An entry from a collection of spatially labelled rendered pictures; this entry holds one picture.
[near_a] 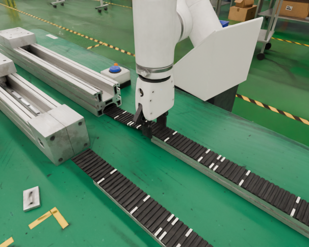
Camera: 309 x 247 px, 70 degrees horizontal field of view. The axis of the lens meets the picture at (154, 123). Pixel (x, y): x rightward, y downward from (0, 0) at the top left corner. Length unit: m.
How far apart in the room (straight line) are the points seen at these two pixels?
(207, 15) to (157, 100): 0.45
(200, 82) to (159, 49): 0.35
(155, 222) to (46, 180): 0.28
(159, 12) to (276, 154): 0.45
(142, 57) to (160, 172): 0.26
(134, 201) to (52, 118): 0.29
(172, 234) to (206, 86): 0.50
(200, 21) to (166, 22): 0.43
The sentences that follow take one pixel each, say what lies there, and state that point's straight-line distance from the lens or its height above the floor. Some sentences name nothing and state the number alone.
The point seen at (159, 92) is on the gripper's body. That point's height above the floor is 0.94.
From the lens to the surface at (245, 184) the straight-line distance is 0.51.
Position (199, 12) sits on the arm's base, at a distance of 0.88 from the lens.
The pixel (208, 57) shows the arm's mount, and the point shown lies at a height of 0.93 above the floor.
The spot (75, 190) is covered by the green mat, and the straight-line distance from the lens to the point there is 0.54.
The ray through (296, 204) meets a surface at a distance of 0.53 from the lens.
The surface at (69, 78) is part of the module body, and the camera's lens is 0.80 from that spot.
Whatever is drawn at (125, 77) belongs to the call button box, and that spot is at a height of 0.82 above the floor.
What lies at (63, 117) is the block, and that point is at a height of 0.87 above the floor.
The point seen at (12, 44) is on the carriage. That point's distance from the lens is 1.17.
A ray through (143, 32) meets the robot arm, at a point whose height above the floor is 1.07.
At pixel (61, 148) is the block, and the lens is 0.58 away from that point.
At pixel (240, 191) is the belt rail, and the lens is 0.53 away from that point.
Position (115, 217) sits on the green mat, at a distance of 0.48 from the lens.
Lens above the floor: 1.20
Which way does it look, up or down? 38 degrees down
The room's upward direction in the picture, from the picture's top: straight up
